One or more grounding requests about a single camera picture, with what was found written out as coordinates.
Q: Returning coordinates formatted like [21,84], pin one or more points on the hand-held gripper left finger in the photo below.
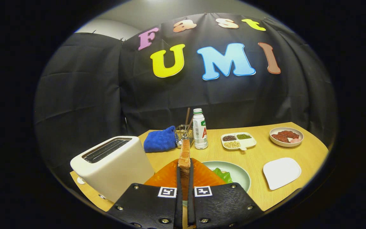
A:
[179,216]

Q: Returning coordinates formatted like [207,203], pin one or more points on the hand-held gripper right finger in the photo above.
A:
[191,213]

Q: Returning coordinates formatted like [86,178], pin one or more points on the toast bread slice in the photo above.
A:
[184,165]

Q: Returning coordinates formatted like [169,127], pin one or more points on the green lettuce leaf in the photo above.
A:
[222,175]

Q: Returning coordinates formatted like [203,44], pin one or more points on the pale green round plate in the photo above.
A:
[233,170]

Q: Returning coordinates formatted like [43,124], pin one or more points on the cream toaster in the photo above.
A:
[116,171]

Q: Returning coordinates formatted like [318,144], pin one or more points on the blue cloth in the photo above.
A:
[159,140]

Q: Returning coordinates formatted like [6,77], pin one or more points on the white drink bottle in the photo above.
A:
[199,133]

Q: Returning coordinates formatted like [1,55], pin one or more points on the pile of yellow beans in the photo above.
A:
[232,144]

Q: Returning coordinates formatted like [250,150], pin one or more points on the clear utensil holder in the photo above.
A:
[180,132]

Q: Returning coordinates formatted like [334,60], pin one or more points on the pile of dark beans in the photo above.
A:
[229,138]

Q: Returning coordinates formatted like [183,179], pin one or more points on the white divided dish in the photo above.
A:
[249,143]

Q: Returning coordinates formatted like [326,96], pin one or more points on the pile of green beans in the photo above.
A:
[244,136]

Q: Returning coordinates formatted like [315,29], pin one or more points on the brown stick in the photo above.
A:
[187,117]

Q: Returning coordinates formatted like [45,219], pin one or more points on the white square plate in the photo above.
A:
[281,173]

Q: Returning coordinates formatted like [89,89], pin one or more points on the beige round plate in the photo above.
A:
[284,144]

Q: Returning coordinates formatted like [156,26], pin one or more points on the red meat slice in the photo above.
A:
[280,138]
[289,134]

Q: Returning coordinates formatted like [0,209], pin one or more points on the black backdrop cloth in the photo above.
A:
[281,95]

